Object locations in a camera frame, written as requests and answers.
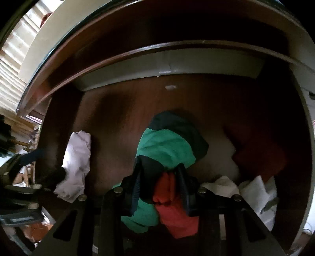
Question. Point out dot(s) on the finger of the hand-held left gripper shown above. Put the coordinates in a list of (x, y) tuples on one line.
[(32, 157), (53, 178)]

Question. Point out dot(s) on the dark red underwear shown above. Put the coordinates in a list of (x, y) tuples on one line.
[(258, 152)]

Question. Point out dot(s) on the cream underwear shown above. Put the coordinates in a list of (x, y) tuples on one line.
[(224, 184)]

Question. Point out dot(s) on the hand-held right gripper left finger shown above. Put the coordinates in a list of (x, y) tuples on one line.
[(134, 197)]

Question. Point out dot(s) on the red-orange underwear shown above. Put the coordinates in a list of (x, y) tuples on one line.
[(177, 216)]

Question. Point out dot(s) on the brown dresser with beige top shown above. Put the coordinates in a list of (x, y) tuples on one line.
[(61, 37)]

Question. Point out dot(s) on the white underwear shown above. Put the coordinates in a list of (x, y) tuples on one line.
[(256, 194), (76, 160)]

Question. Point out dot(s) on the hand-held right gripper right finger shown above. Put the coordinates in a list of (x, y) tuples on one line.
[(184, 197)]

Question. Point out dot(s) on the green and black underwear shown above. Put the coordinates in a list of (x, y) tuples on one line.
[(165, 147)]

